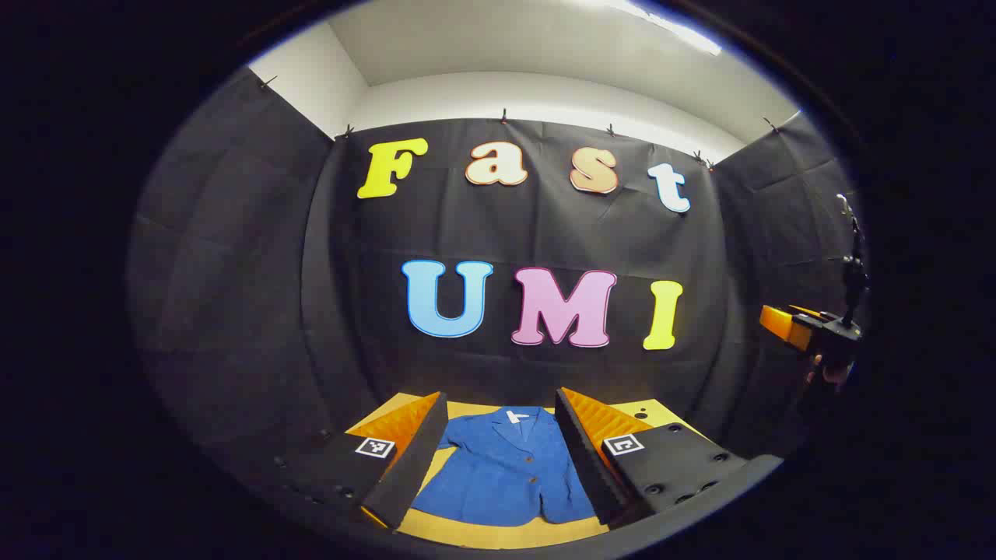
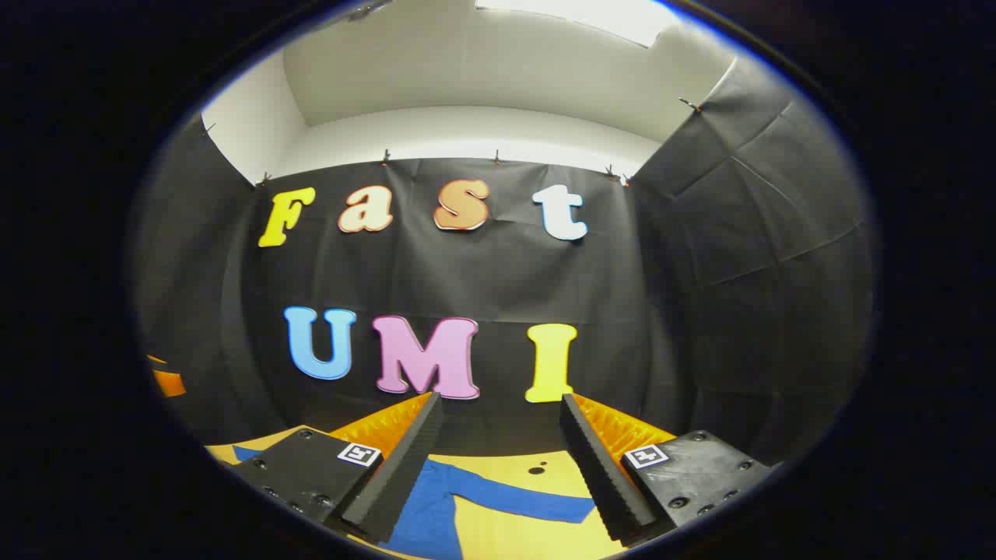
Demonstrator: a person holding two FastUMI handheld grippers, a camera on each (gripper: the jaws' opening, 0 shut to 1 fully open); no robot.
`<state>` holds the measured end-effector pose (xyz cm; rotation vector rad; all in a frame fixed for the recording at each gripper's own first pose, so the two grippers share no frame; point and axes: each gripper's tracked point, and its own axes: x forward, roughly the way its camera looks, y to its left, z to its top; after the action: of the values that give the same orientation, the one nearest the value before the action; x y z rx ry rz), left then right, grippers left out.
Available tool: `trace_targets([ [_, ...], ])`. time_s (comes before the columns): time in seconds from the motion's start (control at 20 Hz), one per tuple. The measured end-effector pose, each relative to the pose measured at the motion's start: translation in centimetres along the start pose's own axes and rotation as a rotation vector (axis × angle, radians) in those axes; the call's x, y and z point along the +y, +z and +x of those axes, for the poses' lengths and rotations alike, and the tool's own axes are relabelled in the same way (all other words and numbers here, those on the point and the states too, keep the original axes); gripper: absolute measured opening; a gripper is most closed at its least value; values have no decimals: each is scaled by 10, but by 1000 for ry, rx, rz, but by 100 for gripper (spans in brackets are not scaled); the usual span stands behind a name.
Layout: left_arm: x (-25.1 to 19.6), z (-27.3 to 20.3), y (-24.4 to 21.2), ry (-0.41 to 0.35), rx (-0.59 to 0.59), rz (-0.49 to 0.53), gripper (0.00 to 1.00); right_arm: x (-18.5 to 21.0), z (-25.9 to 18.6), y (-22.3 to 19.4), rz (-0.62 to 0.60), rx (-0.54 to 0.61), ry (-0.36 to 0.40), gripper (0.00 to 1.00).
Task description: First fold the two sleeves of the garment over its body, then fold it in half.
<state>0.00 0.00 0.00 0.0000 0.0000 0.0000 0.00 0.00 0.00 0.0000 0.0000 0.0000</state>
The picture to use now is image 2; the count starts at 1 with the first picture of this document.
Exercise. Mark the row of metal backdrop clips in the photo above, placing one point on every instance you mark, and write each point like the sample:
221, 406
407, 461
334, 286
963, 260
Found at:
385, 159

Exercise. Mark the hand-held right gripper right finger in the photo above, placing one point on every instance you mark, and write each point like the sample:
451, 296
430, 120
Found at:
599, 467

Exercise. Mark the ceiling light panel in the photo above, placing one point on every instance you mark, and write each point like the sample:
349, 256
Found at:
591, 12

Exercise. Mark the black backdrop cloth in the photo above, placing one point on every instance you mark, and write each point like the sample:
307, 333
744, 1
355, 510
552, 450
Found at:
467, 280

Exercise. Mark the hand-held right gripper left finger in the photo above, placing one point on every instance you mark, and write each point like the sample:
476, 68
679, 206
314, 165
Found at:
405, 459

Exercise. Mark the blue jacket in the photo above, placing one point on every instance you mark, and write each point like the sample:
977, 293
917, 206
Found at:
436, 505

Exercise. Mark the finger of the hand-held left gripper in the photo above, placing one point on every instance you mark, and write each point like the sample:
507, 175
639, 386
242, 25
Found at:
168, 381

